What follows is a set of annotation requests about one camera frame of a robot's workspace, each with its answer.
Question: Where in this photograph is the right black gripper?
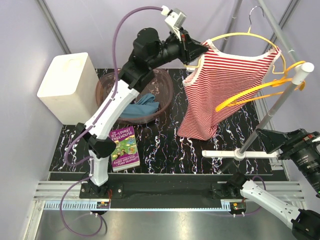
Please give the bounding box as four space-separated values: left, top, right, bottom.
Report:
254 124 320 193

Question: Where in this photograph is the yellow plastic hanger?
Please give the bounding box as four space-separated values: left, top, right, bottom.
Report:
186 6 286 75

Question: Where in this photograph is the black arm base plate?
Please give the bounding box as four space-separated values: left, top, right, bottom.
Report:
79 172 247 210

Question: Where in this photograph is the purple treehouse book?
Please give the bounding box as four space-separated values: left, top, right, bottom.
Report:
109 126 140 172

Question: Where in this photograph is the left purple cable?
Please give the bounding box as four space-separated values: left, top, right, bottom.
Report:
59 6 165 236

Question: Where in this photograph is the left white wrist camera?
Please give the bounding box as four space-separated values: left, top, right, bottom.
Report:
161 5 187 42

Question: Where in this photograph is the brown transparent oval basket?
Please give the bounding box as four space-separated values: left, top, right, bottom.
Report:
95 68 174 125

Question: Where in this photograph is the orange plastic hanger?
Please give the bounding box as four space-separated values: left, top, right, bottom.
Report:
215 60 307 113

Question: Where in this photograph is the white rectangular bin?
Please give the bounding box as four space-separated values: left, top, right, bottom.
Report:
37 52 99 125

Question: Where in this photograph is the red white striped top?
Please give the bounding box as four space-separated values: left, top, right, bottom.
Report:
177 39 281 141

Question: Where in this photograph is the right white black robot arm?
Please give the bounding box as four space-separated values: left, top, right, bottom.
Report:
225 128 320 240

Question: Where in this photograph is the blue tank top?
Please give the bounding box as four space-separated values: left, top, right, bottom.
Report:
120 93 160 119

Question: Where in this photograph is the white grey clothes rack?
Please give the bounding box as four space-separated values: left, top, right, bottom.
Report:
202 0 314 161

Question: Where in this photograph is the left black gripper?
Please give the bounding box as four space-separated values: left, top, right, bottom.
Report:
147 26 208 70

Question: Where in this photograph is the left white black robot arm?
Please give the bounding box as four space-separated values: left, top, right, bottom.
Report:
76 27 208 198

